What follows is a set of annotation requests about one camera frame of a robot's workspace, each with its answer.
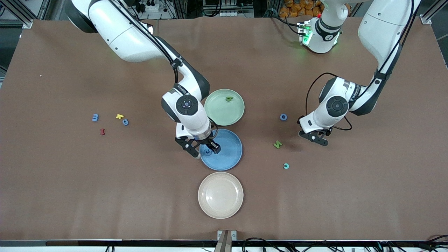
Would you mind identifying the blue round plate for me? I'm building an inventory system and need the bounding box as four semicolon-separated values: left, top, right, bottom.
199;129;243;171

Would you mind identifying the green round plate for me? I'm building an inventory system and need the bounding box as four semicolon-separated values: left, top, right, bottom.
204;89;245;126

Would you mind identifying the beige round plate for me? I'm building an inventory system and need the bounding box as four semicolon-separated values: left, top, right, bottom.
198;171;244;219

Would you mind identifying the bag of orange objects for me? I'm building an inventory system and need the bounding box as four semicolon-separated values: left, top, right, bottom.
279;0;322;18

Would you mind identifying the long power strip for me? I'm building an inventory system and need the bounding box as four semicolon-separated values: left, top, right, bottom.
203;9;254;18

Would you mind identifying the white power strip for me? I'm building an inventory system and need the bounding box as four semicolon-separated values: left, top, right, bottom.
140;0;165;13

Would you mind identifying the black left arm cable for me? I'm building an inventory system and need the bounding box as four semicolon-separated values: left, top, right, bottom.
305;0;420;132

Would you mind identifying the short aluminium profile bracket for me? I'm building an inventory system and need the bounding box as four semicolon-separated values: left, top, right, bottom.
217;230;237;252

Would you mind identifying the table edge rail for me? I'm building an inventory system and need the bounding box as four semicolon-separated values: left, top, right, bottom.
0;240;448;252

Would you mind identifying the black cable at table edge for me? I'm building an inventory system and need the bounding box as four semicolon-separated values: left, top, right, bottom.
241;237;280;252

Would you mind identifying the aluminium frame post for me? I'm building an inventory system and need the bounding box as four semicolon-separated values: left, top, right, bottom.
0;0;34;29
420;0;448;25

